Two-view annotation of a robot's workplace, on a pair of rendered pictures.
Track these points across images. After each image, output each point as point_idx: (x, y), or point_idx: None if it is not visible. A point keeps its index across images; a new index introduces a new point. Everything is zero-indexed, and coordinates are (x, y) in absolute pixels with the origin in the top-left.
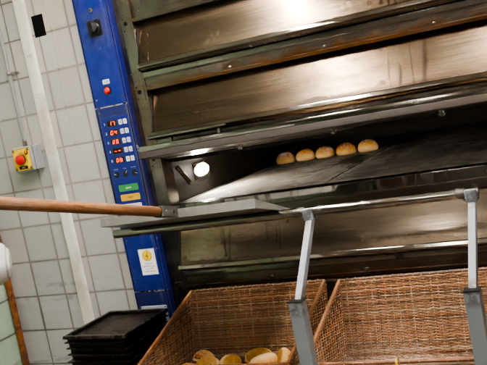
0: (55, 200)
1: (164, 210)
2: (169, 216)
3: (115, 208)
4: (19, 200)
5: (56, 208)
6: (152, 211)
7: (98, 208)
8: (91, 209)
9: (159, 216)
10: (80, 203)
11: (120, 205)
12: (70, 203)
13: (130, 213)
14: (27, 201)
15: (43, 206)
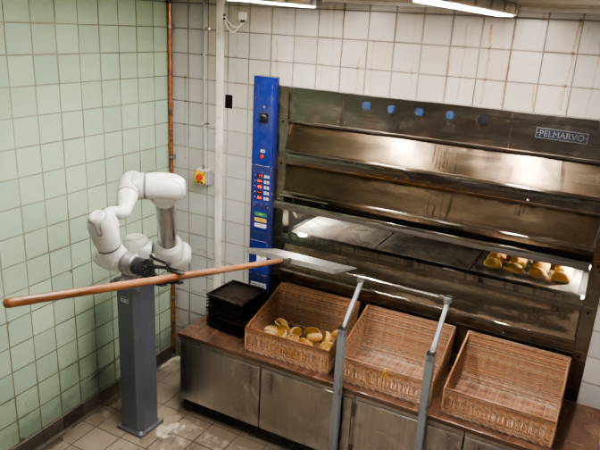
0: (237, 265)
1: (284, 261)
2: (286, 263)
3: (262, 264)
4: (222, 270)
5: (237, 270)
6: (279, 262)
7: (254, 266)
8: (252, 267)
9: (281, 263)
10: (247, 265)
11: (264, 262)
12: (243, 265)
13: (268, 265)
14: (226, 269)
15: (231, 270)
